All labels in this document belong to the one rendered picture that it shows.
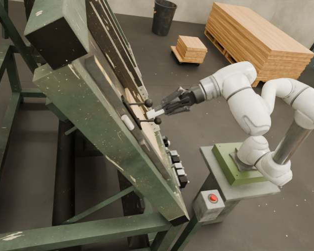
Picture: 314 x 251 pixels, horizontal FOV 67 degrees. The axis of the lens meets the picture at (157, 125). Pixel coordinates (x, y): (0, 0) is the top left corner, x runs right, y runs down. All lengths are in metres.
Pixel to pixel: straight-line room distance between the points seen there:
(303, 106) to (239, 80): 0.53
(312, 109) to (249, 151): 0.63
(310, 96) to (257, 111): 0.54
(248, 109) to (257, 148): 0.96
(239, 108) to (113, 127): 0.44
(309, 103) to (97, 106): 1.03
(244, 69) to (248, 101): 0.13
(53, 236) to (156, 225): 0.56
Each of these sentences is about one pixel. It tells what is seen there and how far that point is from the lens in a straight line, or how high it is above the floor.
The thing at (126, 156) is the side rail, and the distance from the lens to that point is 0.87.
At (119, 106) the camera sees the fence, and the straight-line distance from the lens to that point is 1.03.
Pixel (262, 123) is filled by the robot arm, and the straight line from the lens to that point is 0.88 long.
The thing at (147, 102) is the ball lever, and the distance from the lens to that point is 0.99.
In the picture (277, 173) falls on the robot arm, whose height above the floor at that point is 1.05.
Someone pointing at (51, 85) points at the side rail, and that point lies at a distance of 0.65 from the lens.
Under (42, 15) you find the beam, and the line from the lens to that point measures 0.63.
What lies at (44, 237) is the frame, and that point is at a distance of 1.48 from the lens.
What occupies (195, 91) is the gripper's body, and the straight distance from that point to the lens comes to 0.92.
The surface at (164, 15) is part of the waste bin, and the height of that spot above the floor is 0.46.
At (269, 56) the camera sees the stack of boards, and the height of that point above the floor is 0.65.
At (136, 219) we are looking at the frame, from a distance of 1.51.
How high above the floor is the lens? 2.14
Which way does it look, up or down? 42 degrees down
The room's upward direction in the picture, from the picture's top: 16 degrees clockwise
